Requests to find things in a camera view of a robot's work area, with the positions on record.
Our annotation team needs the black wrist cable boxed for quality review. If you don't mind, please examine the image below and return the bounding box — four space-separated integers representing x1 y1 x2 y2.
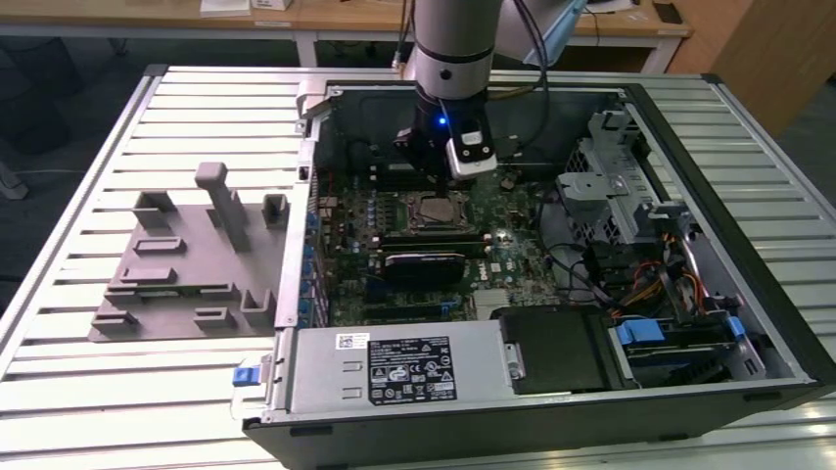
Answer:
510 0 550 148

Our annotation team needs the silver finned heat sink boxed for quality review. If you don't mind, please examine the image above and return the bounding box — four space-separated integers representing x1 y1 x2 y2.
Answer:
473 288 512 313

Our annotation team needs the blue disk carrier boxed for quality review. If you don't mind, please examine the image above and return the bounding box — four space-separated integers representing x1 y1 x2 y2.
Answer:
614 317 669 352

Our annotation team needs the grey chair leg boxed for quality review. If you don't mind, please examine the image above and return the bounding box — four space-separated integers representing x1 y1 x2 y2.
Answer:
0 159 32 201

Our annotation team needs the grey parts rack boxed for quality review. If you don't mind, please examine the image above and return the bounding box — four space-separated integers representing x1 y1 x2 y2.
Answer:
86 161 292 344

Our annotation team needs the white cardboard box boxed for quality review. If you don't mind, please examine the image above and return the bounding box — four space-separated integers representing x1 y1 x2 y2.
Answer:
198 0 253 15

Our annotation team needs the wooden desk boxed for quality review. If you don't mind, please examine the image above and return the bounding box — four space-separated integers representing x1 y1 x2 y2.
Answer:
0 0 694 74

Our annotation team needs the dark office chair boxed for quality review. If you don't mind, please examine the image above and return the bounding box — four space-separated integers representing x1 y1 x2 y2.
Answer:
0 36 86 158

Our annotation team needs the green motherboard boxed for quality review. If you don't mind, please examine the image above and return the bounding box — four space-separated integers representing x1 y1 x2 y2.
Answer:
312 165 589 328

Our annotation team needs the black expansion slot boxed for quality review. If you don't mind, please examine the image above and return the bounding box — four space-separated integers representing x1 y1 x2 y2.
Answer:
361 303 445 319

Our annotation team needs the metal drive cage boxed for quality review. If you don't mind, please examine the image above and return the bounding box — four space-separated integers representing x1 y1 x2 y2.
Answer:
553 110 665 246

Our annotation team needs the silver CPU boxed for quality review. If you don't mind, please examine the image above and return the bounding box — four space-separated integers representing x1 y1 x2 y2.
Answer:
420 199 460 222

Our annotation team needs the blue case latch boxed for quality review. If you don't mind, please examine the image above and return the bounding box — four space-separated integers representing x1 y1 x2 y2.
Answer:
230 364 264 389

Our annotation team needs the black open PC case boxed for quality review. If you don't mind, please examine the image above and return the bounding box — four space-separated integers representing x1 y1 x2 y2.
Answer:
240 80 836 470

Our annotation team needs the black power supply label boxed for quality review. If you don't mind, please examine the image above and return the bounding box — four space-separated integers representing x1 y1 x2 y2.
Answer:
368 335 458 405

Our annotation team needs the grey case release handle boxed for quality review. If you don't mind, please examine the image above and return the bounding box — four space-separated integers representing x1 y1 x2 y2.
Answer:
294 80 336 121

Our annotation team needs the orange and yellow wire bundle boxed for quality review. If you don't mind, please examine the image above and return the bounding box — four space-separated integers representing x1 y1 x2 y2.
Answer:
612 261 710 307

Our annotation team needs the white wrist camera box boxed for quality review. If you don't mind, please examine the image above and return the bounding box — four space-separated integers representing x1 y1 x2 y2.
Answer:
445 127 500 179

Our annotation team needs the CPU socket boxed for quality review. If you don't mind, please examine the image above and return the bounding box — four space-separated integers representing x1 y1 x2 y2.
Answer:
405 192 473 232

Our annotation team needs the wooden cabinet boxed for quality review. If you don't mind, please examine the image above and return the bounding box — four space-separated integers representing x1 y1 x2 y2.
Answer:
669 0 836 136

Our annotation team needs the silver power supply unit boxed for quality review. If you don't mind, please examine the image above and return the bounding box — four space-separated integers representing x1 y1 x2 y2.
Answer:
286 322 528 413

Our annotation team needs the green RAM stick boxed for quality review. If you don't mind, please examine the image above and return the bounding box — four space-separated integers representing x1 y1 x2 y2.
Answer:
133 287 205 299

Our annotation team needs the black hard disk drive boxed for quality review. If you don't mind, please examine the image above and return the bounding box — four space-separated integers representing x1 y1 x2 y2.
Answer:
622 342 737 388

